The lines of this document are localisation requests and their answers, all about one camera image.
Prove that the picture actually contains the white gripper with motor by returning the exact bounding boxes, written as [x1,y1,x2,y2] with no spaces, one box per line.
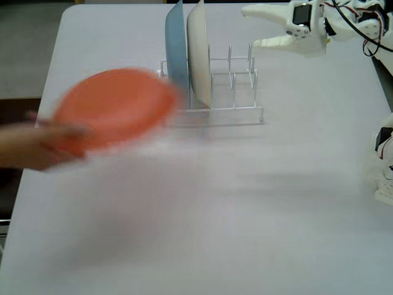
[241,0,332,60]

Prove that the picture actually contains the white plate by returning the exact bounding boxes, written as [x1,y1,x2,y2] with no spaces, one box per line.
[186,0,213,109]

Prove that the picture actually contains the orange plate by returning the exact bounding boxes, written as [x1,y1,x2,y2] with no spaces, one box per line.
[53,66,179,158]

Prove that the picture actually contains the person bare forearm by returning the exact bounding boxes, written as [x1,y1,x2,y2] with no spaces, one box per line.
[0,122,39,171]

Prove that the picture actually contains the person bare hand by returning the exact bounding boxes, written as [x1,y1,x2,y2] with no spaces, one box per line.
[29,118,96,171]

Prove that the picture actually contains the light blue plate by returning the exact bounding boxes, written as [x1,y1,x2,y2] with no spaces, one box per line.
[165,0,190,95]

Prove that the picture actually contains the white wire dish rack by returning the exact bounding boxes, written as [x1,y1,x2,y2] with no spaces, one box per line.
[157,42,266,128]

